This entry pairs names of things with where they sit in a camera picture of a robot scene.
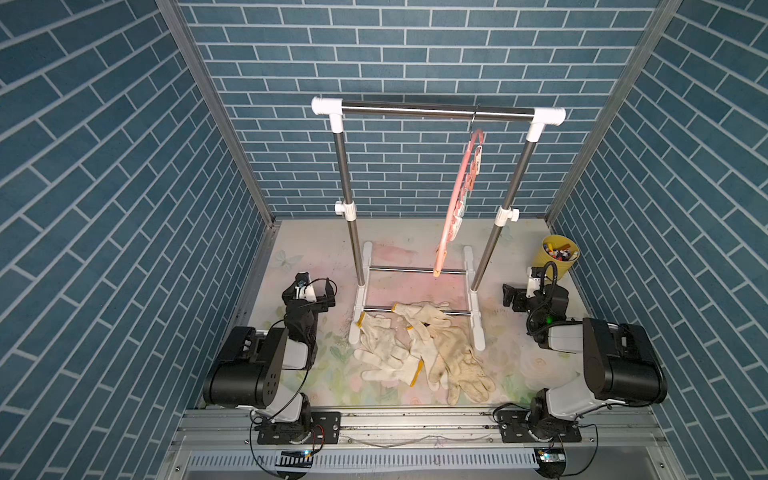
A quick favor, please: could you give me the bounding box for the white glove yellow cuff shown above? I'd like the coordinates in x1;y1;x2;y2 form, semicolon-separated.
407;326;448;391

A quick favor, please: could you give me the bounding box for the white cotton glove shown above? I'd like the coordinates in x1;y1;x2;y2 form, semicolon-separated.
391;302;453;327
354;349;423;387
357;312;410;365

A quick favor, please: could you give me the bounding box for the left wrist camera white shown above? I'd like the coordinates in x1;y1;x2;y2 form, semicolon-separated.
296;283;317;303

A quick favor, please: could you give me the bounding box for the dirty beige cotton glove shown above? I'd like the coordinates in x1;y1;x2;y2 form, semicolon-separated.
427;325;496;406

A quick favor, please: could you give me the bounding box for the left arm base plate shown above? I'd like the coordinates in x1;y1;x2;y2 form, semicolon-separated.
254;411;342;447

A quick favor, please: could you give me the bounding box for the yellow cup with pens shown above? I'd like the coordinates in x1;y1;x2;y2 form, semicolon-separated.
531;235;581;280

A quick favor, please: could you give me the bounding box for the pink clip hanger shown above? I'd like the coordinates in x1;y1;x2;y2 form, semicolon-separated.
433;129;485;277

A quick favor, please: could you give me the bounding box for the aluminium front rail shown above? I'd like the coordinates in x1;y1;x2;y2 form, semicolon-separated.
159;406;684;479

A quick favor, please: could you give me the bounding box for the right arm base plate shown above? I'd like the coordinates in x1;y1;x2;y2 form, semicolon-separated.
493;410;582;444

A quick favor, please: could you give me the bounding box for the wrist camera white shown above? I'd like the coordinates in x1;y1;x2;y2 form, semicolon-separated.
296;283;317;303
526;267;546;297

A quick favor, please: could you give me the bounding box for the metal clothes drying rack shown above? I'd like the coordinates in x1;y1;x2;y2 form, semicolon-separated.
310;96;567;346

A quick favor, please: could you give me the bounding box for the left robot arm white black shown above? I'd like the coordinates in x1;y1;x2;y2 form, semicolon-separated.
203;272;337;436

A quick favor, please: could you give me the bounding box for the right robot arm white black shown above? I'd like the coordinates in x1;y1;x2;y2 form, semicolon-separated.
493;283;668;443

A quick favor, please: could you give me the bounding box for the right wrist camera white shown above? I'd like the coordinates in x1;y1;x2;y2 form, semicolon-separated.
526;267;546;297

